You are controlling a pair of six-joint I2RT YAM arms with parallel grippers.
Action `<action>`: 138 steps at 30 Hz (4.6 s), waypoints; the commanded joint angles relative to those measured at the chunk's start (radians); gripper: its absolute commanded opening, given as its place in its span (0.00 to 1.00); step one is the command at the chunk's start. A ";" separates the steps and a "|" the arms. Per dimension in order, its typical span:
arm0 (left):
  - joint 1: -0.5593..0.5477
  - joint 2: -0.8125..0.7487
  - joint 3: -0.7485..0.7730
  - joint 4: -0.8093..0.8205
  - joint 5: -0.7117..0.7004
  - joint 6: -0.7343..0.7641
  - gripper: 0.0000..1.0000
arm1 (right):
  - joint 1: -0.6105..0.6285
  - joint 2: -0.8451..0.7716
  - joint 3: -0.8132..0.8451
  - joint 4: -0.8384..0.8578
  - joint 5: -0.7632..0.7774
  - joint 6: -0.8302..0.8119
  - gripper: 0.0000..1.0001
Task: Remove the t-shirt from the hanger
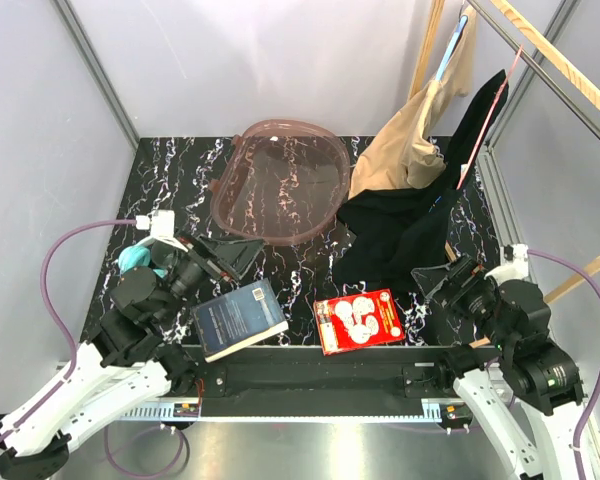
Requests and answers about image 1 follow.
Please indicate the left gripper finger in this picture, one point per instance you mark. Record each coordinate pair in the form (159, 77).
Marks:
(232, 249)
(234, 266)

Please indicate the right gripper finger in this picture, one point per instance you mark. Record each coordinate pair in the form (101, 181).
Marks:
(431, 276)
(440, 295)

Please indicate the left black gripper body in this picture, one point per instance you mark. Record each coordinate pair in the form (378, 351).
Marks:
(196, 268)

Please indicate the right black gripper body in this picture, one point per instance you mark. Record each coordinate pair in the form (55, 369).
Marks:
(475, 298)

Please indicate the black t shirt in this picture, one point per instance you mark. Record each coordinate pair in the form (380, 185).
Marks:
(402, 229)

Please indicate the pink wire hanger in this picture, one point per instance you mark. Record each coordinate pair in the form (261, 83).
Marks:
(485, 125)

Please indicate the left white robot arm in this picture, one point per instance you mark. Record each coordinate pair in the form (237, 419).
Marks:
(125, 358)

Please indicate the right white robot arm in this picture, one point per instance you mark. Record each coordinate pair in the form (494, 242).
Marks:
(510, 312)

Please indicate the beige t shirt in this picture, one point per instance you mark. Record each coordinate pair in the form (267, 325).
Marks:
(401, 155)

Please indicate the blue hanger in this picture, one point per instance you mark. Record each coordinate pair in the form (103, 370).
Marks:
(452, 47)

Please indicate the dark blue book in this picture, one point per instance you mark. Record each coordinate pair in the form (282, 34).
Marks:
(238, 319)

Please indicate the red printed package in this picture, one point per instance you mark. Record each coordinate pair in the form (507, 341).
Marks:
(357, 321)

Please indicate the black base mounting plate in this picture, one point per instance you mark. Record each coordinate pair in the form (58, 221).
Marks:
(300, 383)

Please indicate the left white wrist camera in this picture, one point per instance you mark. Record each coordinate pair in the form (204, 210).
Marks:
(158, 225)

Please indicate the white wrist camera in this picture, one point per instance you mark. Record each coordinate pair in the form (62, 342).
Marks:
(158, 225)
(514, 264)

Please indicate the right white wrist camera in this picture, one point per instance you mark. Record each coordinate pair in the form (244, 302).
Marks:
(514, 264)

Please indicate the metal hanging rail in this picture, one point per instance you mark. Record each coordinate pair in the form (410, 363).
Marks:
(540, 62)

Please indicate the wooden clothes rack frame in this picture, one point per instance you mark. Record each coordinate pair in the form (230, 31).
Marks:
(423, 59)

